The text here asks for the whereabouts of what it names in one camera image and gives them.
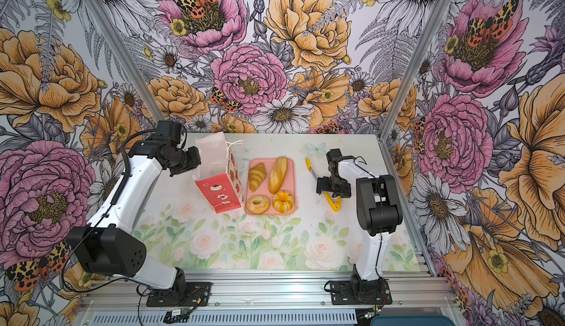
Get pink plastic tray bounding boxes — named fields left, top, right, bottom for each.
left=244, top=157, right=297, bottom=216

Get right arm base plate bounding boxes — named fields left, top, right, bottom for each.
left=324, top=278, right=393, bottom=307

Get long bread roll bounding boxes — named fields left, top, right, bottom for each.
left=269, top=157, right=288, bottom=193

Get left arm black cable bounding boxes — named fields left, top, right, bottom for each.
left=60, top=129, right=157, bottom=294

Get white red paper gift bag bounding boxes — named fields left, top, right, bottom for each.
left=193, top=133, right=244, bottom=214

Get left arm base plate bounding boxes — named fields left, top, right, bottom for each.
left=147, top=282, right=212, bottom=308

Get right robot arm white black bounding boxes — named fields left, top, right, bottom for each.
left=316, top=149, right=403, bottom=306

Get bundt cake bread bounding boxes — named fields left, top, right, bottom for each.
left=273, top=190, right=294, bottom=214

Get teal box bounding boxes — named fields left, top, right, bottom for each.
left=370, top=316, right=455, bottom=326

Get small green circuit board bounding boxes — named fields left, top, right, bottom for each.
left=163, top=308, right=192, bottom=325

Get glazed donut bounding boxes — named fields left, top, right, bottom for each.
left=246, top=195, right=271, bottom=215

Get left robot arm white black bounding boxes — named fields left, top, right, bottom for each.
left=66, top=121, right=201, bottom=306

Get yellow steel tongs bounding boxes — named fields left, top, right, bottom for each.
left=305, top=158, right=341, bottom=212

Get croissant bread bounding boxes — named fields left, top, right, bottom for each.
left=248, top=163, right=267, bottom=192

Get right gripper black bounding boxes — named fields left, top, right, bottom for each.
left=316, top=174, right=352, bottom=199

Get aluminium front rail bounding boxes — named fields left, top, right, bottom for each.
left=79, top=270, right=458, bottom=313

